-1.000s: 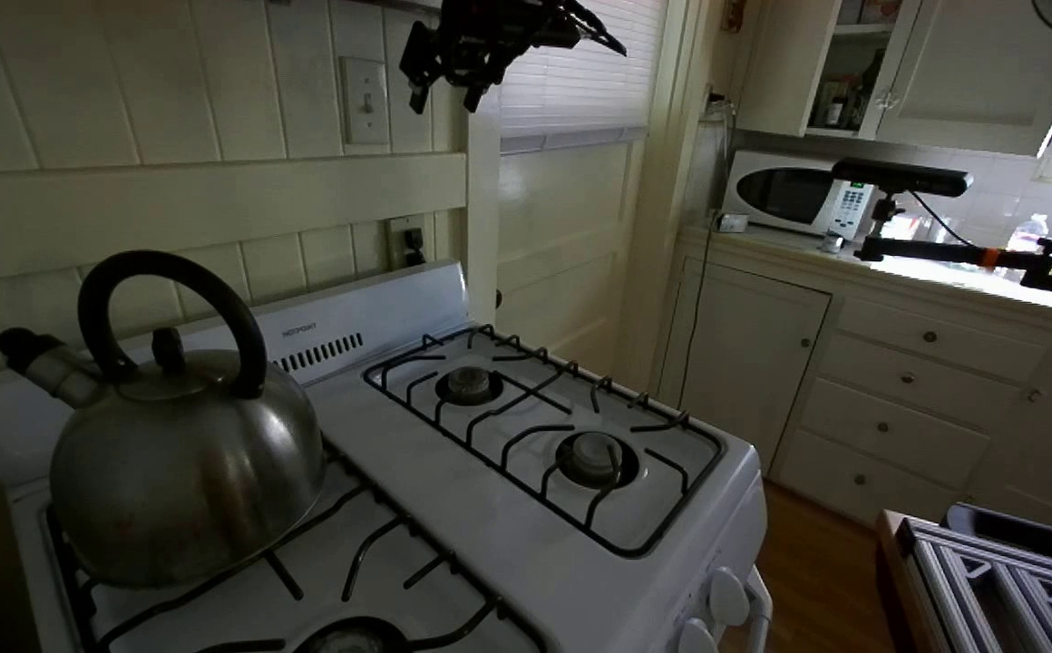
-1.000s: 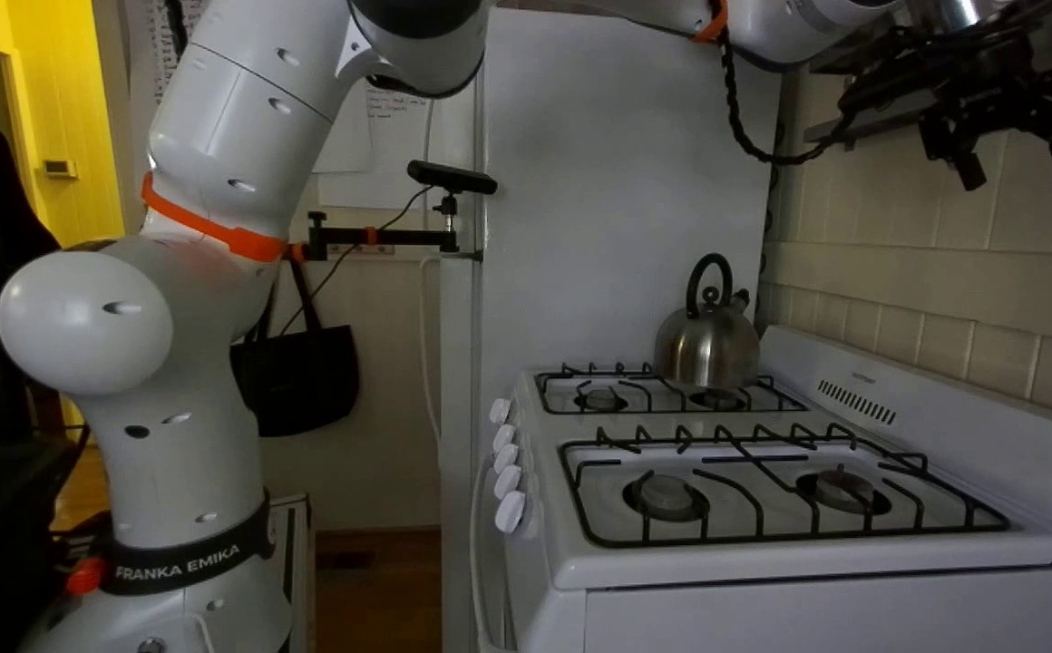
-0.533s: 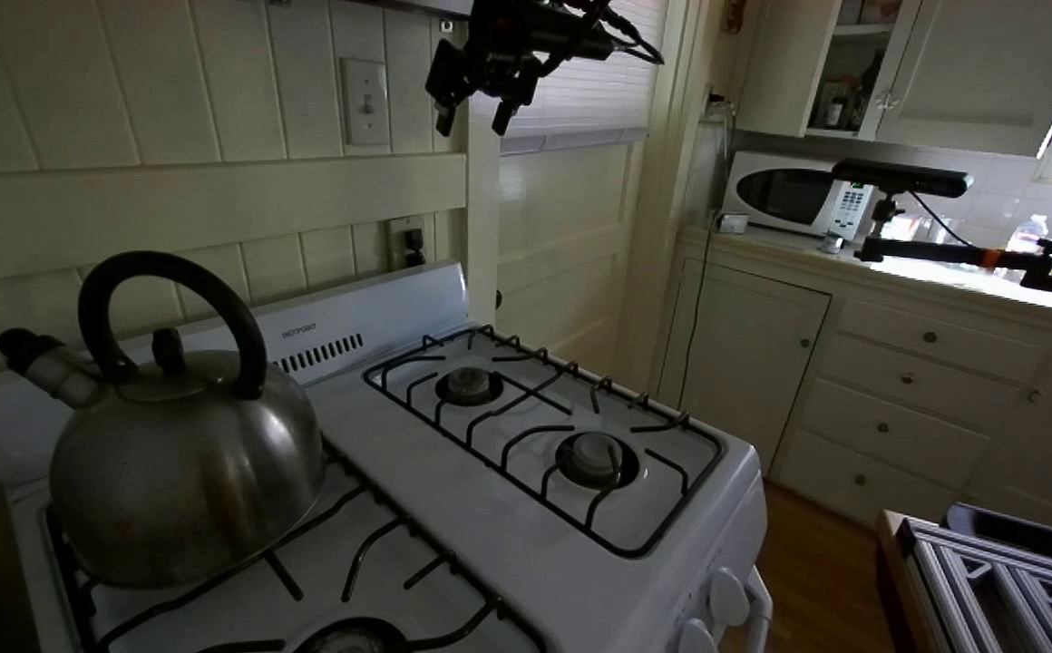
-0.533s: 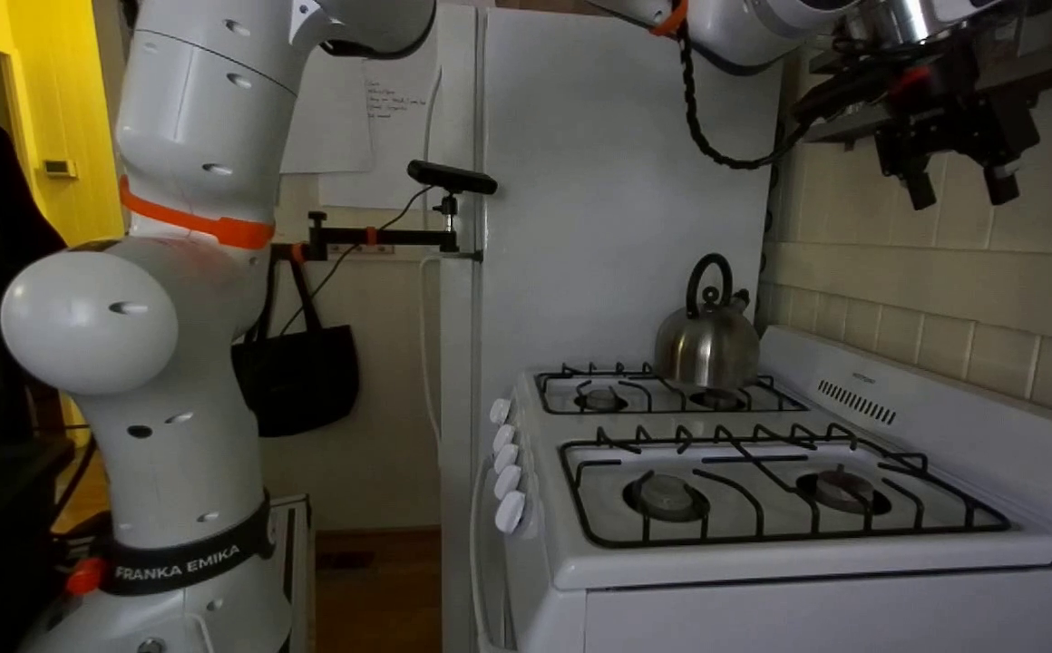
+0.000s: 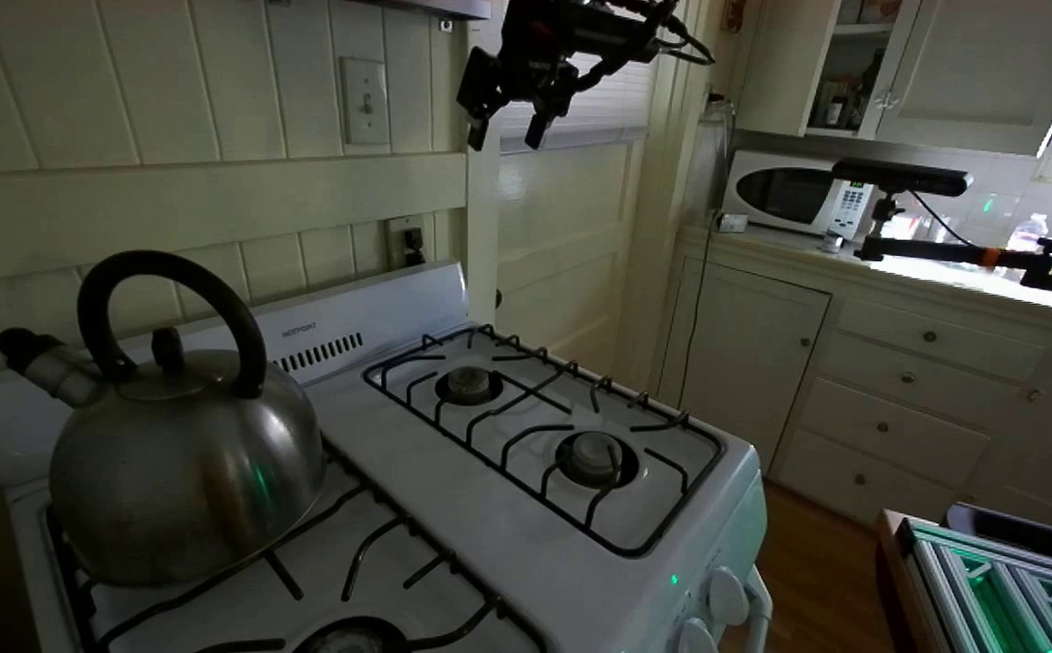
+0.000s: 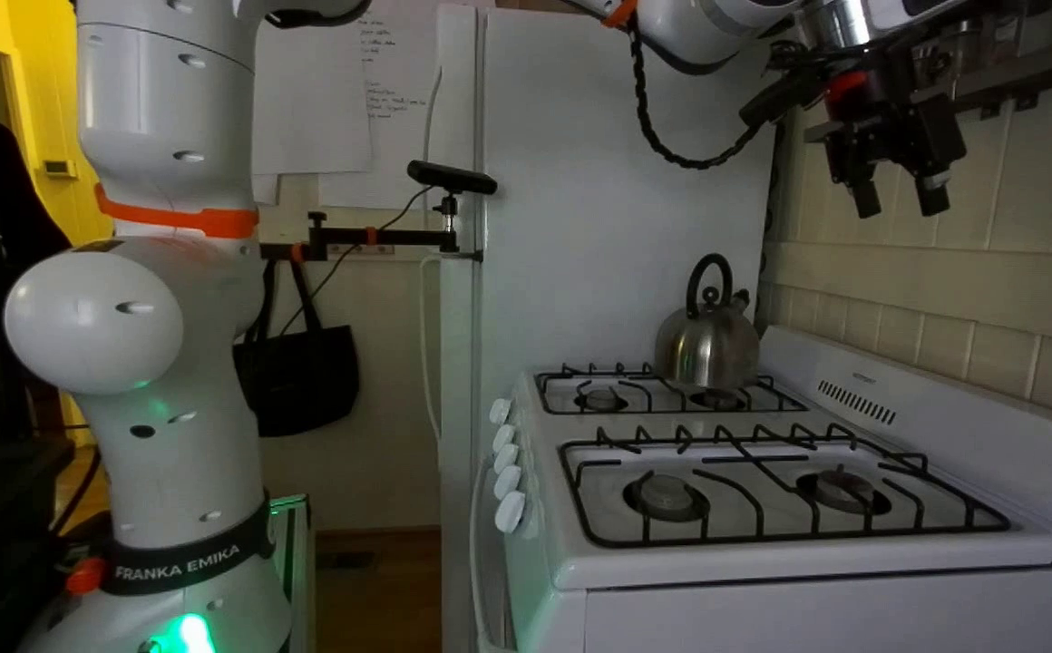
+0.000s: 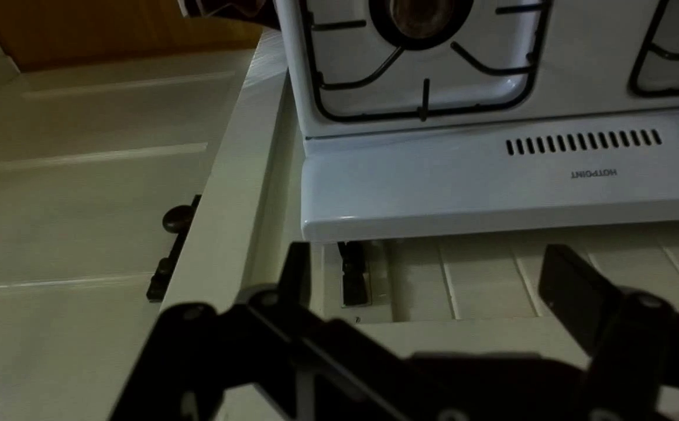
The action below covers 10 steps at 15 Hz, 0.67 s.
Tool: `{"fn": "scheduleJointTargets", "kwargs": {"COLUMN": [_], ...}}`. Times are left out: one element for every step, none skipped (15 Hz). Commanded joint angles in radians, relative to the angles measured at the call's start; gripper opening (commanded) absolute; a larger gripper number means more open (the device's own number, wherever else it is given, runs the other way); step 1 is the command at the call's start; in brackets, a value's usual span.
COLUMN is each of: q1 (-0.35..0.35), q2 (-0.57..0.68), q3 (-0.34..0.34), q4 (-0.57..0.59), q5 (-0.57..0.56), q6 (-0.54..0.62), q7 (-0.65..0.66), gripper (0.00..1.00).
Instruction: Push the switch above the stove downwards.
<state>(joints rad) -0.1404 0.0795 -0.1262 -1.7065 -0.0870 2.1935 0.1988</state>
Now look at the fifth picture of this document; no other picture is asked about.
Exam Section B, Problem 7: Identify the white oven door handle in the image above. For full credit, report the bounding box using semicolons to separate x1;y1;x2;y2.
739;564;782;653

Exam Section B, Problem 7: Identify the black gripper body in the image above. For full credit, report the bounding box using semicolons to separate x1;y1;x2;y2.
492;0;664;93

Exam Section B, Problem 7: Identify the white gas stove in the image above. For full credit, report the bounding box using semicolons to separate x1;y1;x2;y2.
0;259;782;653

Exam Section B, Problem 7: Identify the dark capped white shaker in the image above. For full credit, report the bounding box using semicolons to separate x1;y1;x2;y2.
0;323;111;411

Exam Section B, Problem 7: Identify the white stove knob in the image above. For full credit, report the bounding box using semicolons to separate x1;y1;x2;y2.
700;567;756;630
672;612;718;653

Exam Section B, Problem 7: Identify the black stereo camera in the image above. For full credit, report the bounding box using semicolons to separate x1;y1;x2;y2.
833;158;978;199

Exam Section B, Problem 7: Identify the white light switch plate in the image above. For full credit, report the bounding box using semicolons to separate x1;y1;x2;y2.
337;56;395;152

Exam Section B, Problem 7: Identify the white base cabinet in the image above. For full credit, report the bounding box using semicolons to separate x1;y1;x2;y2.
654;222;1052;542

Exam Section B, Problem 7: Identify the green white plastic rack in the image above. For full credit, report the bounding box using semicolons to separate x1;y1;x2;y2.
876;497;1052;653

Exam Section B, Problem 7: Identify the white cabinet drawer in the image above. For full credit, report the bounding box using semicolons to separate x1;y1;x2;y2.
768;425;966;529
835;287;1052;382
817;330;1033;436
796;373;999;490

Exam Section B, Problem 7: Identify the steel kettle with black handle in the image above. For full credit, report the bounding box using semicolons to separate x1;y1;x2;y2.
45;246;331;594

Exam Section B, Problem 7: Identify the white microwave oven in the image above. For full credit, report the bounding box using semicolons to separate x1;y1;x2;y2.
718;149;887;243

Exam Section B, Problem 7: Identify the clear plastic bottle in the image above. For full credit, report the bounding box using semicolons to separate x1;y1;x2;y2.
1004;211;1052;259

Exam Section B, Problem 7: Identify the white cabinet door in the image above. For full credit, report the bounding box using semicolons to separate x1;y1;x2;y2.
680;259;835;472

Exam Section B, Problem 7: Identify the round gas burner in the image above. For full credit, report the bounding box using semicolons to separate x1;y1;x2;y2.
431;364;510;411
552;428;641;493
292;612;419;653

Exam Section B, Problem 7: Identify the white wall cabinet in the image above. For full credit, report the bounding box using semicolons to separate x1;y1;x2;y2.
733;0;1052;159

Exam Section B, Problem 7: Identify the wall power outlet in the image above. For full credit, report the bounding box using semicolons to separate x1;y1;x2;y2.
386;216;431;272

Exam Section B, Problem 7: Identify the black stove grate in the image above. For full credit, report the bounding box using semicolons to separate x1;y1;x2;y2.
361;318;730;564
37;438;554;653

